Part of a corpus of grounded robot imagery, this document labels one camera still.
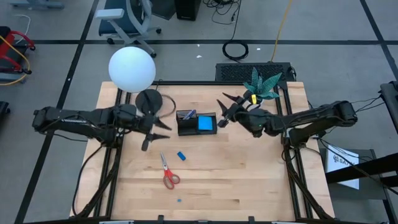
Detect black metal beam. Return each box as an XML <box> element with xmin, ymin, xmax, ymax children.
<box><xmin>325</xmin><ymin>152</ymin><xmax>398</xmax><ymax>185</ymax></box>

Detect black round lamp base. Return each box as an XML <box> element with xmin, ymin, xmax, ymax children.
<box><xmin>135</xmin><ymin>89</ymin><xmax>164</xmax><ymax>116</ymax></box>

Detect grey side table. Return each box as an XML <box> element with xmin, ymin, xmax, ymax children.
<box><xmin>320</xmin><ymin>148</ymin><xmax>390</xmax><ymax>200</ymax></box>

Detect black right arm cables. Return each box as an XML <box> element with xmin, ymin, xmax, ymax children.
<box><xmin>354</xmin><ymin>95</ymin><xmax>387</xmax><ymax>114</ymax></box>

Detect blue sticky note pad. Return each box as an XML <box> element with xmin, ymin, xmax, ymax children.
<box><xmin>198</xmin><ymin>115</ymin><xmax>215</xmax><ymax>131</ymax></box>

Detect coiled black floor cable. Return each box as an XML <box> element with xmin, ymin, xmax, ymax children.
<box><xmin>221</xmin><ymin>0</ymin><xmax>250</xmax><ymax>62</ymax></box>

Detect yellow cord on cart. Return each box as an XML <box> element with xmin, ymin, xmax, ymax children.
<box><xmin>0</xmin><ymin>34</ymin><xmax>32</xmax><ymax>86</ymax></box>

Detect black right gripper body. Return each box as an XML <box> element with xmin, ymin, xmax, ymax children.
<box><xmin>216</xmin><ymin>100</ymin><xmax>251</xmax><ymax>129</ymax></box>

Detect tangled black floor cables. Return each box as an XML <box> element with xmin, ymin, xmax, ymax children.
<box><xmin>203</xmin><ymin>0</ymin><xmax>240</xmax><ymax>26</ymax></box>

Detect black perforated metal case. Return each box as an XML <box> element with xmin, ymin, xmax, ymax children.
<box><xmin>215</xmin><ymin>62</ymin><xmax>295</xmax><ymax>83</ymax></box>

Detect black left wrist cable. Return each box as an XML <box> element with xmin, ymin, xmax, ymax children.
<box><xmin>159</xmin><ymin>94</ymin><xmax>177</xmax><ymax>119</ymax></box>

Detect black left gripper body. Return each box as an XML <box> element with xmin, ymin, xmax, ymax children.
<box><xmin>136</xmin><ymin>113</ymin><xmax>157</xmax><ymax>152</ymax></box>

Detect black computer tower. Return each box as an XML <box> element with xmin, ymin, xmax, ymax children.
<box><xmin>174</xmin><ymin>0</ymin><xmax>202</xmax><ymax>21</ymax></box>

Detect black mesh desk organizer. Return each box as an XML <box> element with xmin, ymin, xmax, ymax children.
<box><xmin>175</xmin><ymin>109</ymin><xmax>218</xmax><ymax>137</ymax></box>

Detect red handled scissors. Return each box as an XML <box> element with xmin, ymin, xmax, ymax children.
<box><xmin>159</xmin><ymin>151</ymin><xmax>182</xmax><ymax>190</ymax></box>

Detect black aluminium table frame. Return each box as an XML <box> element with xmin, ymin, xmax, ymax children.
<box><xmin>71</xmin><ymin>80</ymin><xmax>335</xmax><ymax>223</ymax></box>

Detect white printed paper sheet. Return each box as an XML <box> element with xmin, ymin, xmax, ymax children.
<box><xmin>326</xmin><ymin>144</ymin><xmax>361</xmax><ymax>191</ymax></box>

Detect yellow hanging cable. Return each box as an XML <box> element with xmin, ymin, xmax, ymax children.
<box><xmin>270</xmin><ymin>0</ymin><xmax>294</xmax><ymax>63</ymax></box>

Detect green plant in white pot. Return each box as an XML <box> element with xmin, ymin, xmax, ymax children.
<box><xmin>243</xmin><ymin>67</ymin><xmax>283</xmax><ymax>110</ymax></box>

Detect red and black cart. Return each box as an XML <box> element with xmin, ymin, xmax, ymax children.
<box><xmin>0</xmin><ymin>26</ymin><xmax>37</xmax><ymax>85</ymax></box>

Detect white office chair blue seat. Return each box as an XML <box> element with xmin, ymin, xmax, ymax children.
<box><xmin>95</xmin><ymin>0</ymin><xmax>163</xmax><ymax>58</ymax></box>

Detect white globe lamp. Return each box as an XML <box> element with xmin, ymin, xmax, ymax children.
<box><xmin>108</xmin><ymin>46</ymin><xmax>157</xmax><ymax>93</ymax></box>

